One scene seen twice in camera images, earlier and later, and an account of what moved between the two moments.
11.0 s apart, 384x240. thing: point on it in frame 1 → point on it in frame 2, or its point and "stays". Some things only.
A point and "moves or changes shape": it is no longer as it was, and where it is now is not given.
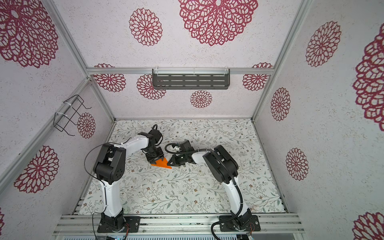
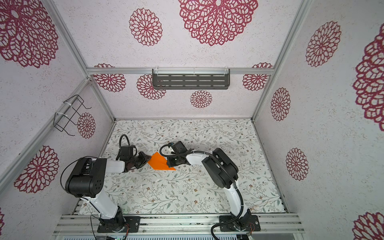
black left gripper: x=153 y=161 → x=144 y=159
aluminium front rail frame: x=270 y=225 stays
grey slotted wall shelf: x=188 y=79 stays
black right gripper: x=174 y=159 stays
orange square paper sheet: x=162 y=163 moves or changes shape
